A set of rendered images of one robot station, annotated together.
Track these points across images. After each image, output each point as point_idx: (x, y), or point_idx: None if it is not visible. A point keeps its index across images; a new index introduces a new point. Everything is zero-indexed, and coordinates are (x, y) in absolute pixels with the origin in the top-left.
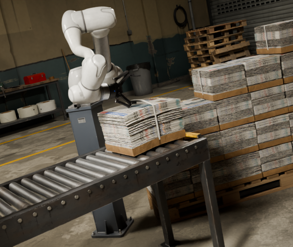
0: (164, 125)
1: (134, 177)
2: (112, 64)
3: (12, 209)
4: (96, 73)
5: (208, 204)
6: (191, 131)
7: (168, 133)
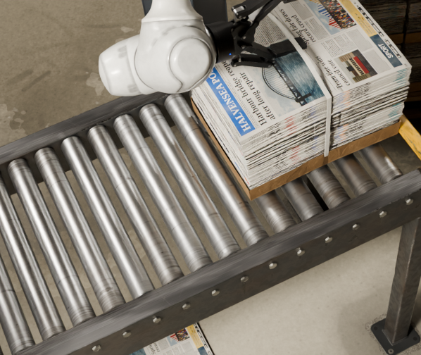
0: (348, 127)
1: (236, 287)
2: None
3: None
4: (178, 90)
5: (402, 266)
6: None
7: (354, 139)
